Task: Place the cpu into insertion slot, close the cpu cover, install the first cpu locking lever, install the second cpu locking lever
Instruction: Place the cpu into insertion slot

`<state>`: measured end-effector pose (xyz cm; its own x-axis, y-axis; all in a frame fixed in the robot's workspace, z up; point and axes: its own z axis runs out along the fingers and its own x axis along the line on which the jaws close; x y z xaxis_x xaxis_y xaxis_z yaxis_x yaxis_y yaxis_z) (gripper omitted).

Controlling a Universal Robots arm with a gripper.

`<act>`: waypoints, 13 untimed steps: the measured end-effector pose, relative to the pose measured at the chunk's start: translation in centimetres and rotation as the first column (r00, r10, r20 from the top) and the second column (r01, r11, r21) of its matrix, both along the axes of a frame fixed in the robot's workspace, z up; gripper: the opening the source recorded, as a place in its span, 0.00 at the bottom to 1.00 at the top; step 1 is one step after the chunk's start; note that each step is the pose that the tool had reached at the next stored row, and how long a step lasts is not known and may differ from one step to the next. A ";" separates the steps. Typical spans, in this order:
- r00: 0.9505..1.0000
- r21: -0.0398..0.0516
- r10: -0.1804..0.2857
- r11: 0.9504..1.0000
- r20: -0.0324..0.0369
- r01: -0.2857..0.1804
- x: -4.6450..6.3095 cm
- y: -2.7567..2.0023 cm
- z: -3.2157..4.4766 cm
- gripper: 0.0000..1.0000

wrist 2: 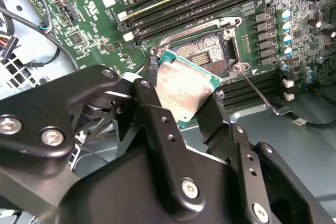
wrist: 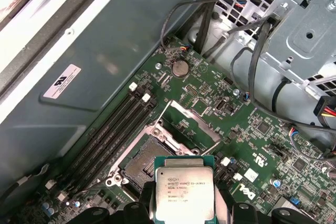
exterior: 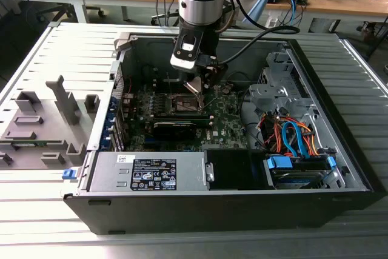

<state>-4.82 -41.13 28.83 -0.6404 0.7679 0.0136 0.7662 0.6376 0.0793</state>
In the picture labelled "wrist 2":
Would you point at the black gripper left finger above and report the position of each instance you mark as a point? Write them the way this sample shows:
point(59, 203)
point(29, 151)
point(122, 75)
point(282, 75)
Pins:
point(39, 108)

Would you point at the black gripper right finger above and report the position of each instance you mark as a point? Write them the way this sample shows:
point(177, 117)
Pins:
point(215, 124)

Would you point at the silver green CPU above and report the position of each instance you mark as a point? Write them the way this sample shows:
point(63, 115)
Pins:
point(183, 87)

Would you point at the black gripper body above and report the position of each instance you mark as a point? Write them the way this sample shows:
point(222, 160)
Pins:
point(118, 195)

